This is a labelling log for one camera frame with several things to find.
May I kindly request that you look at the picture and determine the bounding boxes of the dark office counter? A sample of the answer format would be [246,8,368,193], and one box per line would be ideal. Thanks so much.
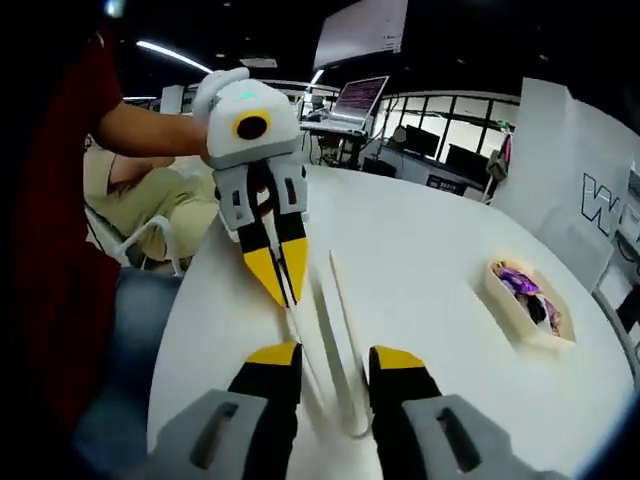
[362,147,491,202]

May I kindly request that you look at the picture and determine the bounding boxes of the large hanging display screen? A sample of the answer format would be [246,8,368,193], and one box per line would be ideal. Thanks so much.
[313,0,410,70]

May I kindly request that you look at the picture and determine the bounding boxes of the white chair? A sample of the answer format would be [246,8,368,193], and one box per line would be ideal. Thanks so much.
[83,203,187,277]

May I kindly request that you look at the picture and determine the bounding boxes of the operator in red shirt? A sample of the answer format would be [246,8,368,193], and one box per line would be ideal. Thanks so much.
[12,22,126,451]

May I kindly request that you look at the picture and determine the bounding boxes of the gold purple food packet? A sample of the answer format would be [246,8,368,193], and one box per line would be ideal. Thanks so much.
[499,266,544,297]

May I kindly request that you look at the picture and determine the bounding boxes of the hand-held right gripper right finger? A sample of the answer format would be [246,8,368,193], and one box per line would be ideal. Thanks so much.
[368,344,519,480]

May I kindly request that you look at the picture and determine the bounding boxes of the cream hexagonal container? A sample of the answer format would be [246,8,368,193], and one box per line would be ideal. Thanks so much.
[483,256,577,350]

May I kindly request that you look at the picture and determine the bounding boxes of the person's blue jeans leg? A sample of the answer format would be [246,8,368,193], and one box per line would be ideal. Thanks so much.
[74,267,185,471]

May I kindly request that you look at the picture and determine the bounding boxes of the white standing desk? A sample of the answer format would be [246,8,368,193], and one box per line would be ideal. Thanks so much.
[299,117,381,166]

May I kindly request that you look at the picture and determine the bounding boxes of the black monitor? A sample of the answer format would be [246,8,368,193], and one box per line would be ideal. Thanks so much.
[446,142,490,175]
[403,123,448,157]

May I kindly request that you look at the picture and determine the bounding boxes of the desk monitor with text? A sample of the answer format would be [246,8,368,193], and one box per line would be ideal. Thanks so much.
[331,74,391,127]

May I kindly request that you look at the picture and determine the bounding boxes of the coat stand with bag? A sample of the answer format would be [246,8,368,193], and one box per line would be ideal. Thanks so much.
[482,132,516,205]

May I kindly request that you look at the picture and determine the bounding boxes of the black food clear packet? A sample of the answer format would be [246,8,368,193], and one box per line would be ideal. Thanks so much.
[525,295,550,322]

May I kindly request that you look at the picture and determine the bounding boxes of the white food tongs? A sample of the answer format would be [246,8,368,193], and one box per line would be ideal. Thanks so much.
[282,248,375,441]

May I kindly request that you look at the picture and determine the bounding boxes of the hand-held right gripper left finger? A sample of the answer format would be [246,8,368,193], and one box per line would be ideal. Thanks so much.
[147,341,304,480]

